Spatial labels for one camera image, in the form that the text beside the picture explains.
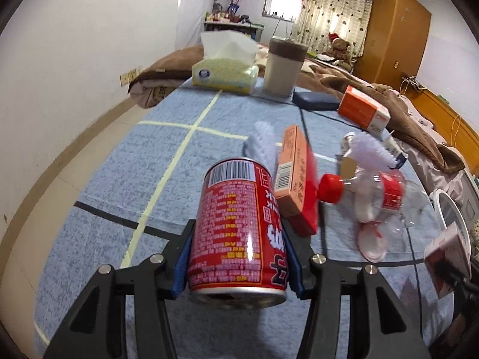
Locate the beige mug brown band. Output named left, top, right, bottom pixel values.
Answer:
left=263, top=36, right=308, bottom=96

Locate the dark blue glasses case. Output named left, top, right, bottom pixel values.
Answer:
left=292, top=92, right=343, bottom=112

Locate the teddy bear with red hat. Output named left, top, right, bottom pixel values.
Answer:
left=322, top=33, right=353, bottom=72

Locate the white foam net sleeve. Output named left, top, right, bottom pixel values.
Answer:
left=350, top=133, right=401, bottom=171
left=242, top=121, right=278, bottom=169

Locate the wooden headboard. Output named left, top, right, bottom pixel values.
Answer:
left=412, top=82, right=479, bottom=180

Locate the yellow tissue pack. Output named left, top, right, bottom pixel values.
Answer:
left=192, top=31, right=260, bottom=96

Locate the cluttered desk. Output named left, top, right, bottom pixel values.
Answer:
left=204, top=0, right=264, bottom=45

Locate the red drink can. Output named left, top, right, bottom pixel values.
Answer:
left=187, top=158, right=289, bottom=309

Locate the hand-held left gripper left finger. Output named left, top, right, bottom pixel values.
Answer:
left=43, top=217, right=197, bottom=359

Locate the wall socket plate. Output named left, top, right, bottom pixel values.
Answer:
left=120, top=68, right=142, bottom=86

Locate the white trash bin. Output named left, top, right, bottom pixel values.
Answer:
left=430, top=189, right=474, bottom=255

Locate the wooden wardrobe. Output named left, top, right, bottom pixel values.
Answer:
left=354, top=0, right=432, bottom=90

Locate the pink bedsheet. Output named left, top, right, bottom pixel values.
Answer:
left=397, top=93, right=479, bottom=210

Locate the crushed printed paper cup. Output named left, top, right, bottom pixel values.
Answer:
left=340, top=133, right=360, bottom=159

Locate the clear plastic cup red lid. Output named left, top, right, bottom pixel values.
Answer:
left=354, top=191, right=392, bottom=263

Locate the small window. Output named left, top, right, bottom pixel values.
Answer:
left=262, top=0, right=302, bottom=19

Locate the orange and red carton box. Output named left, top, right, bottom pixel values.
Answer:
left=274, top=125, right=320, bottom=237

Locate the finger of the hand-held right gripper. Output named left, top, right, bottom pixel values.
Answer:
left=446, top=270, right=479, bottom=300

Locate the brown blanket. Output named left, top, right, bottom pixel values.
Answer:
left=127, top=43, right=466, bottom=174

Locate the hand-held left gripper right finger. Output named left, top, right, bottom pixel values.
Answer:
left=281, top=227, right=433, bottom=359

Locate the clear plastic bottle red cap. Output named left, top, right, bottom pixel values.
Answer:
left=318, top=168, right=431, bottom=229

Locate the patterned curtain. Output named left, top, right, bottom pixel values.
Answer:
left=292, top=0, right=375, bottom=58

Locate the orange and white box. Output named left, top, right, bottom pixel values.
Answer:
left=338, top=85, right=391, bottom=135

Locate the small printed white box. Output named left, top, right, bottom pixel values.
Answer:
left=425, top=221, right=472, bottom=300

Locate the white packet blue print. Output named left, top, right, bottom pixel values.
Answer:
left=385, top=136, right=409, bottom=169

